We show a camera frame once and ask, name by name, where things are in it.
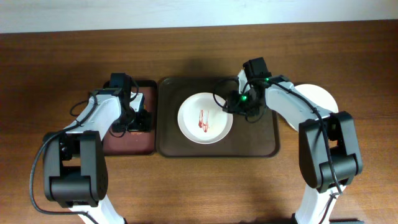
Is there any white plate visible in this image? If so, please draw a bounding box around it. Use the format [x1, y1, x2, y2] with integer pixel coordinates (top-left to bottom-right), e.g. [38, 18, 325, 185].
[177, 92, 233, 144]
[279, 83, 338, 131]

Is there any green orange sponge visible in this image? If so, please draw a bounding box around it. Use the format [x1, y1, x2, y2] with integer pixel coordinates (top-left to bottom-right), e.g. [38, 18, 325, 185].
[129, 131, 151, 135]

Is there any small black red tray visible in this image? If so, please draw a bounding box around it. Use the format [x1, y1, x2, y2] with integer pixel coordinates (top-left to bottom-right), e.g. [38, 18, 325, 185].
[103, 80, 157, 156]

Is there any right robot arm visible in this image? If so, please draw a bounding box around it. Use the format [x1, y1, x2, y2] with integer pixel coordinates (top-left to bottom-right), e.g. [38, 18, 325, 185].
[222, 75, 363, 223]

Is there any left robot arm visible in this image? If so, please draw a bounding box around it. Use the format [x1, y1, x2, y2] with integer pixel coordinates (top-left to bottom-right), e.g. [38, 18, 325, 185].
[42, 88, 144, 223]

